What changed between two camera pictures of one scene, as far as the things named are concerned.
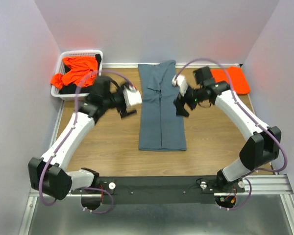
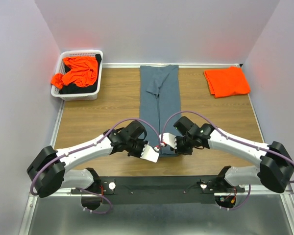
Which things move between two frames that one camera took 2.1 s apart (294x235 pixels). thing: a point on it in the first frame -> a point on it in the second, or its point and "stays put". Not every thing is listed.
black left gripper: x=123 y=111 -> x=138 y=155
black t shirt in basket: x=72 y=89 stays put
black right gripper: x=179 y=101 -> x=180 y=151
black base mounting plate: x=159 y=189 stays put
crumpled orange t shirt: x=83 y=72 stays put
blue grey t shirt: x=160 y=129 stays put
